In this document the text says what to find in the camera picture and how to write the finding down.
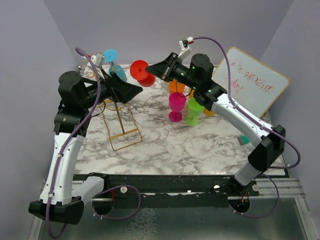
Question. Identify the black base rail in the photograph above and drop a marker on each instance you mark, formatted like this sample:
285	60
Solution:
174	191

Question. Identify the red wine glass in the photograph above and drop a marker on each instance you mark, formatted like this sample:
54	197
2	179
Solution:
139	73

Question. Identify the green wine glass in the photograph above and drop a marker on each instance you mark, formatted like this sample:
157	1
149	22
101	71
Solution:
194	110

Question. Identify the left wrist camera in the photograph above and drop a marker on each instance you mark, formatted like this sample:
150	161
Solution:
97	60

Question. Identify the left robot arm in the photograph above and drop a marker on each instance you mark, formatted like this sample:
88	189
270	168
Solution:
59	202

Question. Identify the green grey eraser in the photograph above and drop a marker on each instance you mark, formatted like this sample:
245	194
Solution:
243	140

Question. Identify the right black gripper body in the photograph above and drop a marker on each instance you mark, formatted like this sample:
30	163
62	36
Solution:
178	71

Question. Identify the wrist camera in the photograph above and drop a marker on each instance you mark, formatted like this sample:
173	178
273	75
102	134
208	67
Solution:
97	60
185	47

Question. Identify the yellow wine glass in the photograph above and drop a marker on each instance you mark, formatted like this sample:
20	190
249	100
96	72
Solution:
208	113

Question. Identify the orange wine glass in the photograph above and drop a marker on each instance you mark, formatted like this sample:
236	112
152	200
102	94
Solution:
175	86

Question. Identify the pink wine glass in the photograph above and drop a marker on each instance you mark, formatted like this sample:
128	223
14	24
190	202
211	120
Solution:
176	103

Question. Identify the yellow framed whiteboard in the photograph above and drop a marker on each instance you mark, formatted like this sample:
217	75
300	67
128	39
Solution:
254	85

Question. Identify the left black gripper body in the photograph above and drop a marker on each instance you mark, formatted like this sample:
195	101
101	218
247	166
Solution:
107	90

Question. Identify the gold wire glass rack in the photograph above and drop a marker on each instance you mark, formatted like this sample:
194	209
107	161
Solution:
118	118

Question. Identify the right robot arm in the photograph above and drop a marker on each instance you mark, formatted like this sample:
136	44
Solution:
267	140

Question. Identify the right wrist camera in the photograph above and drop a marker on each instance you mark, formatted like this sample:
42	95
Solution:
185	47

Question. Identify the cyan wine glass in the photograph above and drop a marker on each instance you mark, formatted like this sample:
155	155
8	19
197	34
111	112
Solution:
110	55

